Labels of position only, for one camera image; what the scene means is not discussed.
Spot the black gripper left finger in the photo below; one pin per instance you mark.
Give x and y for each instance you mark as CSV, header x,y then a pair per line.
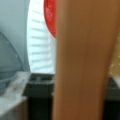
x,y
38,90

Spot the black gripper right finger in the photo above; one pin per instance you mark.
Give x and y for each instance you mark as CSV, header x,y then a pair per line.
x,y
112,101

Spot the red tomato slice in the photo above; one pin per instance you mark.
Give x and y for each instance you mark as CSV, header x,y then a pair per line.
x,y
50,15

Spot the white paper plate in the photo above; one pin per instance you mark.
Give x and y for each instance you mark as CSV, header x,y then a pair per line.
x,y
41,45

